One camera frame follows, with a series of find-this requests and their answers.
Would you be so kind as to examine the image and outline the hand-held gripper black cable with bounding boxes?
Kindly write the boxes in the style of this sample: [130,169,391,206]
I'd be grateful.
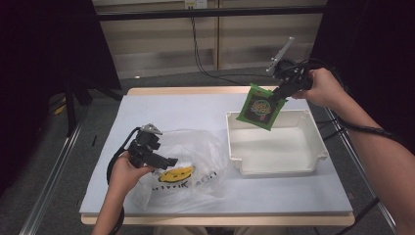
[106,126,141,235]
[287,58,394,235]

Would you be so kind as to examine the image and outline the person's left hand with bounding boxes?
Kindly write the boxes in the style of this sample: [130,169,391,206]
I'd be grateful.
[109,151,155,199]

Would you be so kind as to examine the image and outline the dark curtain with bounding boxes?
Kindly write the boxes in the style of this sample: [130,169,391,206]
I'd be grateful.
[301,0,415,148]
[0,0,121,197]

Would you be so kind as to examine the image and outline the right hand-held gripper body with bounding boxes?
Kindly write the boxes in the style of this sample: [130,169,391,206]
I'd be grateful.
[265,36,312,92]

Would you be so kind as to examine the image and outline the right hand-held gripper black cable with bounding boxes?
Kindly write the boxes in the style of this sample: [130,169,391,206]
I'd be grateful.
[287,58,394,235]

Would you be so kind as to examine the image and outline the person's right hand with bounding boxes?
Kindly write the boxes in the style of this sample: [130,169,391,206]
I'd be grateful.
[292,67,347,110]

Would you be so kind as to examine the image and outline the black horizontal bar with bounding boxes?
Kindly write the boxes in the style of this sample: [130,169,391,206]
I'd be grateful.
[96,5,327,22]

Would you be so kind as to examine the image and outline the white wall socket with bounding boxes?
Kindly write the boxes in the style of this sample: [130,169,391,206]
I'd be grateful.
[184,0,208,10]

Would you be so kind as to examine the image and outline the black floor cables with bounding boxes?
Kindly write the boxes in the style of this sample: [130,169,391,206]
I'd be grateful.
[314,111,344,141]

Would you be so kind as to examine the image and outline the white plastic tray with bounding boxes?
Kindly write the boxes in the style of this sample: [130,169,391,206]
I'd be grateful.
[225,109,330,177]

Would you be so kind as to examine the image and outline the black metal stand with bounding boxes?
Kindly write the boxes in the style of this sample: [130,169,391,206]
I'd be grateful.
[63,82,123,136]

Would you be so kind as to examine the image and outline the aluminium floor rail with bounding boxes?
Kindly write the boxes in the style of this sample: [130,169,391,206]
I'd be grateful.
[319,96,397,235]
[19,107,91,235]

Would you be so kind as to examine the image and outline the wooden table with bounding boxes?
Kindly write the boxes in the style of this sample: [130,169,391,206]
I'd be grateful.
[80,85,356,227]

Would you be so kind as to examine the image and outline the pale blue table mat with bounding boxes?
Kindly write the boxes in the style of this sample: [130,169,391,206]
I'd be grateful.
[78,92,354,215]

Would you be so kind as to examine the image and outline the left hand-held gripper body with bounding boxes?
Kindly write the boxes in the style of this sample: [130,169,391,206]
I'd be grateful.
[126,122,163,169]

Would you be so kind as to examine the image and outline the black hanging wall cable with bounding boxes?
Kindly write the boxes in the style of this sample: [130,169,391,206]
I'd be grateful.
[190,16,278,86]

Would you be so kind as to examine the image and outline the clear plastic bag yellow print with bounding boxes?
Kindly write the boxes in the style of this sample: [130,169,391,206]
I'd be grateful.
[130,128,229,210]

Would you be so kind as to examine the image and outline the green snack packet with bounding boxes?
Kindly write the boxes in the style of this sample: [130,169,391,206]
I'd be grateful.
[235,82,289,131]

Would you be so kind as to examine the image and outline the left hand-held gripper black cable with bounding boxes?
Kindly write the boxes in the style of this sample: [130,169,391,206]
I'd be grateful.
[106,126,141,235]

